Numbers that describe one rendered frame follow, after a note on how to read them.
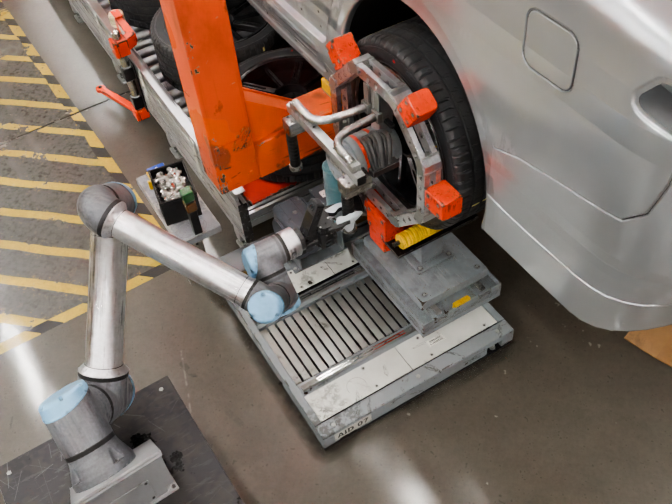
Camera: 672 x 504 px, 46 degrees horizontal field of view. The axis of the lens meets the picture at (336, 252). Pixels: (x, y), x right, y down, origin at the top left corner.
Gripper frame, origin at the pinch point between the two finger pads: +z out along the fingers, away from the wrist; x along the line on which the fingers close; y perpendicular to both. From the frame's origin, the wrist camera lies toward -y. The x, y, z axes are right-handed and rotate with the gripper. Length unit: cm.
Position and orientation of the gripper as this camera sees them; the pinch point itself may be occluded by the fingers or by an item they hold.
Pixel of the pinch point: (354, 207)
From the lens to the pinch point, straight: 236.7
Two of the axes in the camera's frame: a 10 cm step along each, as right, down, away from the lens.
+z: 8.5, -4.3, 3.0
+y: 0.7, 6.7, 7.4
